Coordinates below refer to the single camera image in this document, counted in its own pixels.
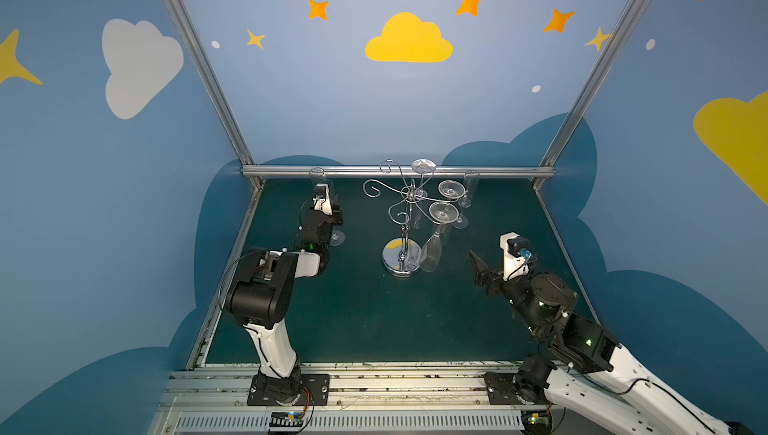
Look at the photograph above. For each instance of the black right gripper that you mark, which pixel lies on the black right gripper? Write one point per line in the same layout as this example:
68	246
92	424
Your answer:
494	279

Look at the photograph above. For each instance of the clear flute glass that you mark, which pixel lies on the clear flute glass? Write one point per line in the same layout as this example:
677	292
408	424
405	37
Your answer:
337	237
425	168
318	175
470	183

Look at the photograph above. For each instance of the clear wine glass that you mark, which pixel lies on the clear wine glass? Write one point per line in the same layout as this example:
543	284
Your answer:
443	215
451	190

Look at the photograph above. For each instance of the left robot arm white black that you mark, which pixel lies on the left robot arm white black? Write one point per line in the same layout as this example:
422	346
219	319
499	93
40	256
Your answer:
259	297

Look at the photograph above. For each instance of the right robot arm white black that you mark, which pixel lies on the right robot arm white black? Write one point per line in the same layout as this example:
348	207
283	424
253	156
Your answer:
592	373

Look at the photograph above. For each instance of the chrome wine glass rack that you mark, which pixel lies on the chrome wine glass rack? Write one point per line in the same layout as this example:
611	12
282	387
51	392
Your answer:
401	255

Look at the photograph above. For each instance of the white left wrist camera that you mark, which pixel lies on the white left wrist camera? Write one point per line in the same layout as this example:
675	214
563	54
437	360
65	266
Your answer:
322	200

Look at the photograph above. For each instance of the aluminium back frame rail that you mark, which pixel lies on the aluminium back frame rail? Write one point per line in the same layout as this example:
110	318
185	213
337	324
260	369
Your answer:
286	171

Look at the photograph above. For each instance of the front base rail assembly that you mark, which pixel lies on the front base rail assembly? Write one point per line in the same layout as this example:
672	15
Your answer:
358	398

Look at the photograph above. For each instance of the aluminium left floor rail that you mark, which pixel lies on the aluminium left floor rail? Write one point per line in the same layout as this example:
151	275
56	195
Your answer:
201	347

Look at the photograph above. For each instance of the aluminium right corner post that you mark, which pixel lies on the aluminium right corner post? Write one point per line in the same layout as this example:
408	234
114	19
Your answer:
627	22

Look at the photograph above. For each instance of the aluminium corner post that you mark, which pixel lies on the aluminium corner post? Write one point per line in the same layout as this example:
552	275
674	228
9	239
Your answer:
627	22
196	51

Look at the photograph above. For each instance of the aluminium left corner post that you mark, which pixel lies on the aluminium left corner post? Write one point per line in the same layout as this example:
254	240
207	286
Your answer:
196	51

